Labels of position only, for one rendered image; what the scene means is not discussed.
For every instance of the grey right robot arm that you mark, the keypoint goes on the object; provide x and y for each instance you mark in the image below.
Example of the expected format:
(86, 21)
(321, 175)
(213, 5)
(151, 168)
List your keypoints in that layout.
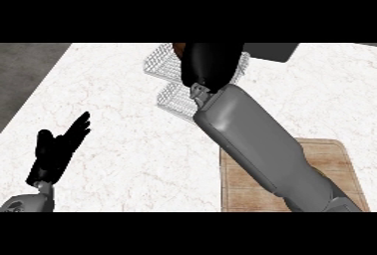
(268, 149)

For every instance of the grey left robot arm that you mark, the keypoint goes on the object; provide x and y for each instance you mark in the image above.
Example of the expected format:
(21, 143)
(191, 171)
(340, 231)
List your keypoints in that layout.
(30, 201)

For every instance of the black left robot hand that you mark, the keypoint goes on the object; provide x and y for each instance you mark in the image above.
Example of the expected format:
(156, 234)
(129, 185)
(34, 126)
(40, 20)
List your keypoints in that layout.
(55, 153)

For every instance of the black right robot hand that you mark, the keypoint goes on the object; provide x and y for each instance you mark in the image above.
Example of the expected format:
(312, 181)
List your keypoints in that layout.
(210, 64)

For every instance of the wooden cutting board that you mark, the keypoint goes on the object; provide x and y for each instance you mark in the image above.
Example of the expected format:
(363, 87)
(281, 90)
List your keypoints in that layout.
(339, 166)

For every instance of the dark grey appliance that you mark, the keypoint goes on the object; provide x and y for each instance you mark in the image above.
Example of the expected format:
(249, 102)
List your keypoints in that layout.
(271, 50)

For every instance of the brown sweet potato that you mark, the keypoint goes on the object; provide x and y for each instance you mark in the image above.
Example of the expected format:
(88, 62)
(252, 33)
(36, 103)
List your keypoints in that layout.
(179, 50)

